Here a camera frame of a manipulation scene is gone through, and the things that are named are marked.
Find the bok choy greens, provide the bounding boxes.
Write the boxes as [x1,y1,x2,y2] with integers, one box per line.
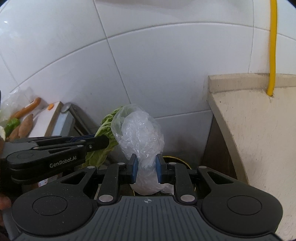
[80,106,123,168]

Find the clear plastic bag with vegetables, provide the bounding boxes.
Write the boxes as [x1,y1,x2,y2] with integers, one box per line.
[111,104,174,195]

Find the gold rimmed trash bin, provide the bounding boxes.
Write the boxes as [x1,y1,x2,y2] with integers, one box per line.
[130,155,193,195]

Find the person's left hand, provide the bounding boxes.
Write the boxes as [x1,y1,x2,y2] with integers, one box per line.
[0,194,11,226]

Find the vegetables on white appliance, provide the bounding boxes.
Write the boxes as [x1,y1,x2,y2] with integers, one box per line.
[1,97,41,142]

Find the yellow vertical pipe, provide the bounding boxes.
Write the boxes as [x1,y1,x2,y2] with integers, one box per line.
[266,0,278,97]

